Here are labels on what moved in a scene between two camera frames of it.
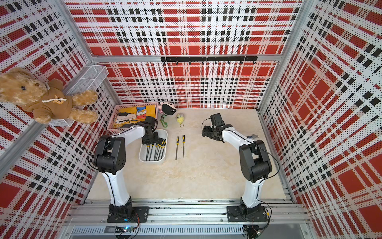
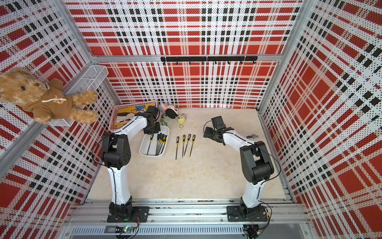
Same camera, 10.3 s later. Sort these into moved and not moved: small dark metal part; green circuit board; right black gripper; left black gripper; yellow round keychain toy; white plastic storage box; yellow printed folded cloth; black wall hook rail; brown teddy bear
Moved: white plastic storage box; left black gripper
Not moved: yellow round keychain toy; yellow printed folded cloth; green circuit board; right black gripper; brown teddy bear; black wall hook rail; small dark metal part
